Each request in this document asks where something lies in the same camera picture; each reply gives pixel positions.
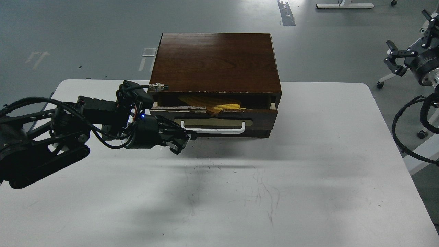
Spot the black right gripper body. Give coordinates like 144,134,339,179
405,38,439,86

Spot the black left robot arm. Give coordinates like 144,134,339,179
0,80,198,189

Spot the yellow corn cob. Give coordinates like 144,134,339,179
177,95,242,114

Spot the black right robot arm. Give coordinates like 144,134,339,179
384,10,439,166

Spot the dark wooden drawer cabinet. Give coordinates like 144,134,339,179
150,33,282,106

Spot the white desk base bar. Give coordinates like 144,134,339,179
316,0,374,9

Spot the wooden drawer with white handle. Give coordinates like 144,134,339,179
149,105,278,138

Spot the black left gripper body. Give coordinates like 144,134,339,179
125,115,170,150

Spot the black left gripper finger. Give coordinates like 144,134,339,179
165,132,192,155
156,115,199,141

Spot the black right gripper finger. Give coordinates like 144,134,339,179
383,40,417,77
421,9,438,48

